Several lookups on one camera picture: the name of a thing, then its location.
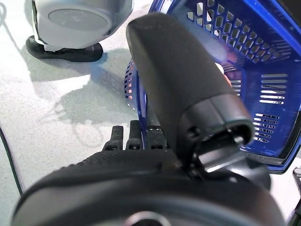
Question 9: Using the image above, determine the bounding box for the blue plastic shopping basket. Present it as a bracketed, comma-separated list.
[123, 0, 301, 175]

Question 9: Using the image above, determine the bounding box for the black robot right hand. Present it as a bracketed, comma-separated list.
[10, 11, 289, 226]

